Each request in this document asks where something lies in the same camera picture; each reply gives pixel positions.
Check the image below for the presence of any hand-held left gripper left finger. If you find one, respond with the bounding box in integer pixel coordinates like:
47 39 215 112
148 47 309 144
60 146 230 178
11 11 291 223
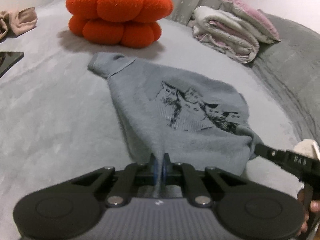
71 152 160 207

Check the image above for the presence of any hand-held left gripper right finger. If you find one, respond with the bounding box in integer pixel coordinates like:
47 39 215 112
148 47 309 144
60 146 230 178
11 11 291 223
161 152 249 207

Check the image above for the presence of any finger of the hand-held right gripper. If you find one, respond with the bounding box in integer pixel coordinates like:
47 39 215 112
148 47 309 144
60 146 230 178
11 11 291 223
254 142 288 167

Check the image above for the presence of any grey patterned knit sweater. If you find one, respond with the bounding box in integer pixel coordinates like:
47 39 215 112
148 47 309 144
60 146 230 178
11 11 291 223
87 52 262 198

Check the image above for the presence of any person's right hand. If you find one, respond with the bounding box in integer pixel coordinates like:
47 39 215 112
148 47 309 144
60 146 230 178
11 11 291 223
297 189 320 235

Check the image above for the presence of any grey pillow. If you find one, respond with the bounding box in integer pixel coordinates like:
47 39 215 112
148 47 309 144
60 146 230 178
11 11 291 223
231 10 282 44

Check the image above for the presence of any grey bed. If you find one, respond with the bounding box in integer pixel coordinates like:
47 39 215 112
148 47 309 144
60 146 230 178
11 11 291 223
0 0 305 230

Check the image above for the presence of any folded grey pink quilt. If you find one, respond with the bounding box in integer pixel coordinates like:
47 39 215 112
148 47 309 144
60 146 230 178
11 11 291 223
187 6 260 64

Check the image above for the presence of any pink pillow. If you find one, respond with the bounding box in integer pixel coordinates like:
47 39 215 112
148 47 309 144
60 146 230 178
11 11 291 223
217 0 281 43

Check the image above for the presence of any orange pumpkin plush pillow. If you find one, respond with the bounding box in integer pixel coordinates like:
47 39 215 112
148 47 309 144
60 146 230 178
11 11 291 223
65 0 174 48

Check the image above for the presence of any black flat device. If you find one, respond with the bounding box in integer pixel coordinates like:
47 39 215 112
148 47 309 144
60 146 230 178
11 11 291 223
0 51 25 78

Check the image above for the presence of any beige crumpled cloth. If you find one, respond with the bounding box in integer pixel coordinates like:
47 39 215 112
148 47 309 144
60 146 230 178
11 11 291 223
0 7 38 39

